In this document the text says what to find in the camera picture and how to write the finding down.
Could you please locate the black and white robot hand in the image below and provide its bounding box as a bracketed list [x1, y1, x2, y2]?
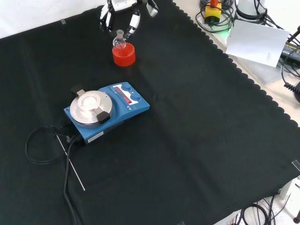
[98, 0, 159, 35]

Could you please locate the clear round-bottom glass flask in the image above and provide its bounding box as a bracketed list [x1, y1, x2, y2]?
[112, 29, 127, 51]

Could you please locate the red ribbed flask stand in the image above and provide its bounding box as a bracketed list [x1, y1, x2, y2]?
[112, 42, 136, 68]

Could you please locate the blue heater with steel plate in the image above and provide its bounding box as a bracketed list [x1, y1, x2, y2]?
[63, 82, 150, 146]

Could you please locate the yellow emergency stop button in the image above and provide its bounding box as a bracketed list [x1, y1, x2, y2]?
[204, 0, 222, 24]

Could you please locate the black cloth bench cover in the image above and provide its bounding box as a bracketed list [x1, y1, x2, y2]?
[0, 0, 300, 225]

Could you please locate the thin metal temperature probe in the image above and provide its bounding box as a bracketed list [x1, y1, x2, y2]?
[54, 131, 86, 191]

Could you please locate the black power adapter box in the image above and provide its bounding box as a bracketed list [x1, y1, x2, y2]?
[280, 41, 300, 62]

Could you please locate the dark green coiled cable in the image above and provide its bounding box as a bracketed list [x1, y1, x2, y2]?
[195, 0, 236, 33]

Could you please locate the thin black looped probe cable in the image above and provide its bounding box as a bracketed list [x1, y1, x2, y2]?
[25, 125, 71, 165]

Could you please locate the black cable with strain relief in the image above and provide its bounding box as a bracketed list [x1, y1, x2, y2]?
[280, 61, 300, 96]

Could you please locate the black heater power cable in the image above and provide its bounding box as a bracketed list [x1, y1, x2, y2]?
[62, 135, 83, 225]

